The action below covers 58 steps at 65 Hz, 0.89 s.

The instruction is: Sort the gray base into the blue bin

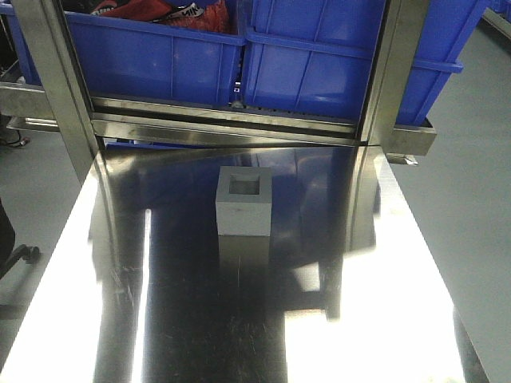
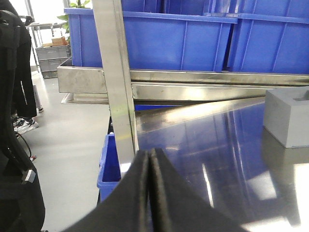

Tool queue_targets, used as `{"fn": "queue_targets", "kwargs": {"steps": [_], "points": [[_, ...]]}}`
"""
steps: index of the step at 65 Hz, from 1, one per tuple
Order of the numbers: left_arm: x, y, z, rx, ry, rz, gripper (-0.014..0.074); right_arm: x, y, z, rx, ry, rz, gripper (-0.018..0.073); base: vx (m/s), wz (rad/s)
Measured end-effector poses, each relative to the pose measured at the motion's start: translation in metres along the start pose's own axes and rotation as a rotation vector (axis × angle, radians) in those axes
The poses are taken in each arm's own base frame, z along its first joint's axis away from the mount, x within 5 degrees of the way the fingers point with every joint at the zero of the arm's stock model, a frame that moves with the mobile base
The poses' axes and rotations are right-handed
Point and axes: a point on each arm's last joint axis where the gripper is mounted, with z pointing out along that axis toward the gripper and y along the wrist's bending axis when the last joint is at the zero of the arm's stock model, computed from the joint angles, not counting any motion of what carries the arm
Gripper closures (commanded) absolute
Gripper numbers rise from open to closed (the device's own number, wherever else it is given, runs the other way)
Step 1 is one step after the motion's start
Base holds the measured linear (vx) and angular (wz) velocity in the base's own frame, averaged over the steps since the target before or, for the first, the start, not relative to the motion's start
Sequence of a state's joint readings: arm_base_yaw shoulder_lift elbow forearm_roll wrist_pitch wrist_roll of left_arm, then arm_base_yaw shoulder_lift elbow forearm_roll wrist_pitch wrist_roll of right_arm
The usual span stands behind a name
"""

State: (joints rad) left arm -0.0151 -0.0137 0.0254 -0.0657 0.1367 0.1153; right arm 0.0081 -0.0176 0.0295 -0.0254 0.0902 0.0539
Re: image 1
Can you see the red mesh bag items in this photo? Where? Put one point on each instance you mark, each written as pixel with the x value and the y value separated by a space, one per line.
pixel 212 18

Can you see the gray square hollow base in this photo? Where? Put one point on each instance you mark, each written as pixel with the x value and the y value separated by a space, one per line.
pixel 244 201

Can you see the blue bin with clothes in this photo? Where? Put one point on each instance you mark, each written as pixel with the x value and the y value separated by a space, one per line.
pixel 144 59

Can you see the blue plastic bin centre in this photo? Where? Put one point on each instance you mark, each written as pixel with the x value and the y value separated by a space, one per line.
pixel 310 57

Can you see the blue bin far right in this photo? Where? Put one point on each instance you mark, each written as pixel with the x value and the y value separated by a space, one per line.
pixel 447 28

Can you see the stainless steel shelf frame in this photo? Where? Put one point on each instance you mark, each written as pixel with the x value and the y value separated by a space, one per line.
pixel 62 102

